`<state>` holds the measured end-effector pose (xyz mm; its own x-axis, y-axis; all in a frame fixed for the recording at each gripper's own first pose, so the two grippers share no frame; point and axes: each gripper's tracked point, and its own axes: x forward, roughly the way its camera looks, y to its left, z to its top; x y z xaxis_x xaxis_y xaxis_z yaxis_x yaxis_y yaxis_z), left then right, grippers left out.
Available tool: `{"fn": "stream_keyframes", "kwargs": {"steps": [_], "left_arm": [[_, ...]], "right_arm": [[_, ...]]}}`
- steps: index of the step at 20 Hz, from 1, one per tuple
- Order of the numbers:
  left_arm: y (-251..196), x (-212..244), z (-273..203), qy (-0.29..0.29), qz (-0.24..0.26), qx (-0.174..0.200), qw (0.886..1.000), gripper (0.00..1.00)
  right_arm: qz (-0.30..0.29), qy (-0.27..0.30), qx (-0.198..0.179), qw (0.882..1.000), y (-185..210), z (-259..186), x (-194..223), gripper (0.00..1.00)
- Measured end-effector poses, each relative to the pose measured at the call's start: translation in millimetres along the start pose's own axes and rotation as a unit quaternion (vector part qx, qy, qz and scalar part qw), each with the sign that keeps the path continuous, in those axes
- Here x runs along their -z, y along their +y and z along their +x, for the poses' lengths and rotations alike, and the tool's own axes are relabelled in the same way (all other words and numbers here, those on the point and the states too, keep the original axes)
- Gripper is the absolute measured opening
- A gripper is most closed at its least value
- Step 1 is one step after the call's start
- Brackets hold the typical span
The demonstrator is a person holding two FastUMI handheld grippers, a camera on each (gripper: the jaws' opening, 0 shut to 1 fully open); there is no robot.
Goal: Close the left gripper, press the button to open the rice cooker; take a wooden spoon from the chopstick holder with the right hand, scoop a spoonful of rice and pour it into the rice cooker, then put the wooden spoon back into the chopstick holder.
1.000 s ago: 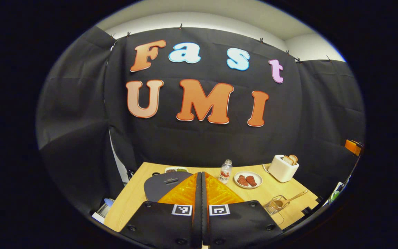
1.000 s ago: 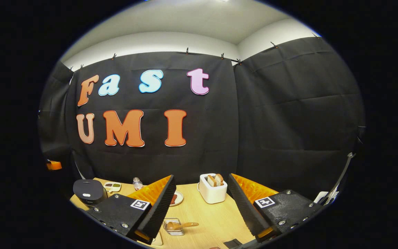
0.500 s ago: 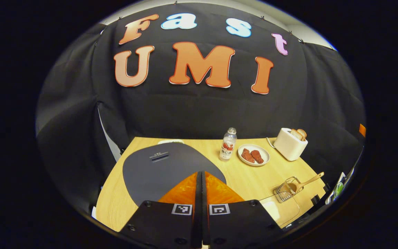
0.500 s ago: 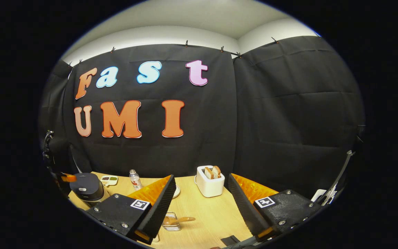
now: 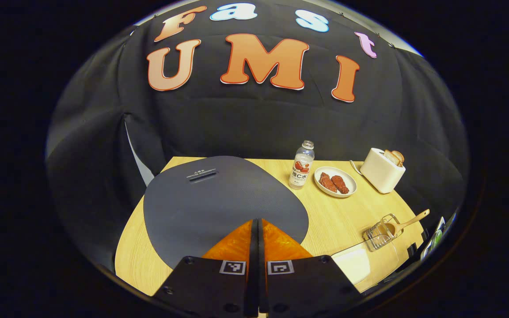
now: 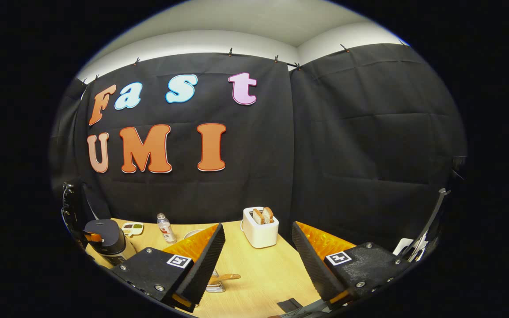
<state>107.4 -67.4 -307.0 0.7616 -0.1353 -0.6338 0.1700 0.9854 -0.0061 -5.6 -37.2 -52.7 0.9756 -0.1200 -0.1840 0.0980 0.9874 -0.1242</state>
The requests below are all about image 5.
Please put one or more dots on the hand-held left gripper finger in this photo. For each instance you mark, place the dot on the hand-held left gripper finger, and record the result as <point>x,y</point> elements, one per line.
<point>262,282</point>
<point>253,282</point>

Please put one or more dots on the black silver rice cooker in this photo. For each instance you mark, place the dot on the black silver rice cooker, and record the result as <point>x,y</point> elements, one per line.
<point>219,198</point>

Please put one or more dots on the wooden spoon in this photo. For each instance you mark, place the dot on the wooden spoon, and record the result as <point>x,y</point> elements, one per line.
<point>409,221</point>

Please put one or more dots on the clear plastic drink bottle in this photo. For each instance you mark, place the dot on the clear plastic drink bottle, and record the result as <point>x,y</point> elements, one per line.
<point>301,170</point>

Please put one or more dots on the brown meat piece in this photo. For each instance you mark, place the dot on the brown meat piece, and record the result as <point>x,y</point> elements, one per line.
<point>340,184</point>
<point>326,182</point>

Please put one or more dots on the white oval plate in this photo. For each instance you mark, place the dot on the white oval plate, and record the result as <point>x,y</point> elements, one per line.
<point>347,179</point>

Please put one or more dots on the black table clamp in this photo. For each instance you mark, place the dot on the black table clamp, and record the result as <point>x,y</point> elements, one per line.
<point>412,249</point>

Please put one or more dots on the white toaster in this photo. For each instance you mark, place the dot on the white toaster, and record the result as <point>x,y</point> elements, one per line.
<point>380,174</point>

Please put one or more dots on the green white packet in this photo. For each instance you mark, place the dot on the green white packet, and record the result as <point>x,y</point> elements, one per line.
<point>433,240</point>

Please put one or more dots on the toasted bread slice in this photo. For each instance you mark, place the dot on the toasted bread slice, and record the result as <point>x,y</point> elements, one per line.
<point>389,157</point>
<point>399,157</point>

